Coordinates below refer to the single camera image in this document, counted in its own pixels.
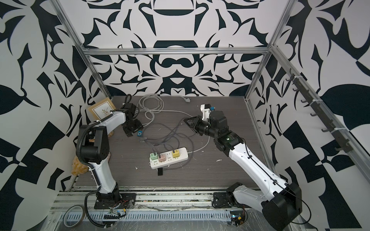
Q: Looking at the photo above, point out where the grey USB cable yellow charger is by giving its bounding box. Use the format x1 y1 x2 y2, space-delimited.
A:
163 133 195 171

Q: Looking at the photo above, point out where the grey USB cable green charger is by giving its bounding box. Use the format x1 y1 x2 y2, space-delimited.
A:
142 123 181 152

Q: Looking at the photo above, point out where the grey USB cable pink charger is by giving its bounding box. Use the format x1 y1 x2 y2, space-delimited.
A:
145 118 196 153

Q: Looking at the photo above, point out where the white power strip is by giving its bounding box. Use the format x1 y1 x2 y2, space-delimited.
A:
149 147 189 169

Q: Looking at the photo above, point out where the yellow USB wall charger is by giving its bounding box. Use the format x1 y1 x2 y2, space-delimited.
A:
172 149 180 158

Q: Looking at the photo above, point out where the green USB wall charger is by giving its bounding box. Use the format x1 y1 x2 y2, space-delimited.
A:
150 152 159 161

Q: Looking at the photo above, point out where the pink USB wall charger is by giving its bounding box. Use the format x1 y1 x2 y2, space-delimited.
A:
158 154 166 162

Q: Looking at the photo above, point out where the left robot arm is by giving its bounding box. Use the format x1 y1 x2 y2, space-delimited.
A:
76 94 143 229

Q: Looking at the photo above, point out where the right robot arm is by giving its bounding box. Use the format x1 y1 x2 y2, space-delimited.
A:
184 111 303 231

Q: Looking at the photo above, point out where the brown teddy bear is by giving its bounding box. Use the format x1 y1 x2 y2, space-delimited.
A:
71 156 89 176

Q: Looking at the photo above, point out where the small circuit board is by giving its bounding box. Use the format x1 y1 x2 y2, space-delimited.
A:
230 210 246 227

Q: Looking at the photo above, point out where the tape roll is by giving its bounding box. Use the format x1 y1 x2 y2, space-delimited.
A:
62 205 85 228

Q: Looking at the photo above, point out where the white power strip cord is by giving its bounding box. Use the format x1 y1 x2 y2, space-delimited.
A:
135 93 211 154

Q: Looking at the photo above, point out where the wooden picture frame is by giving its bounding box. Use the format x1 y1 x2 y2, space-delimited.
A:
88 97 116 120

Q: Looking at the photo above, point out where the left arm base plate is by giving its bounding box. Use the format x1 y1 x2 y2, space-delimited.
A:
94 193 137 209

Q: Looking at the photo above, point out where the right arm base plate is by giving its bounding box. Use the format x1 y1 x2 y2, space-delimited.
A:
212 192 250 208

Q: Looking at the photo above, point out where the black wall hook rack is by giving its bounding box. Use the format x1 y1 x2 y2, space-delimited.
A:
286 69 358 153

